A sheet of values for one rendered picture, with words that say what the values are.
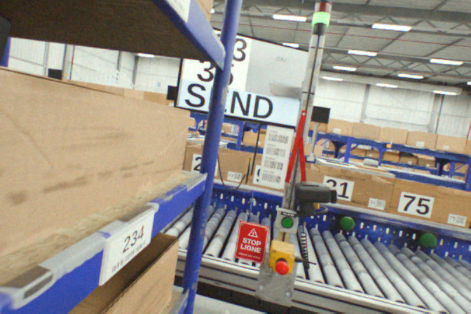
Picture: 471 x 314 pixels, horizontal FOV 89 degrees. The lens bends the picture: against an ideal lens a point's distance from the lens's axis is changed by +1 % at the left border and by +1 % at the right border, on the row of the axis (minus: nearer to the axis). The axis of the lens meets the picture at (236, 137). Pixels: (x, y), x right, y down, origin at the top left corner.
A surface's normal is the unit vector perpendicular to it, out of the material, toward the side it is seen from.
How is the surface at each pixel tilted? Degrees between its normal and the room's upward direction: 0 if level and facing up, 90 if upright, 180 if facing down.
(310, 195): 90
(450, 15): 90
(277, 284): 90
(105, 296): 1
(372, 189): 90
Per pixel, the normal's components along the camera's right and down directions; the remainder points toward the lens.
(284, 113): 0.20, 0.01
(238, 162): -0.14, 0.04
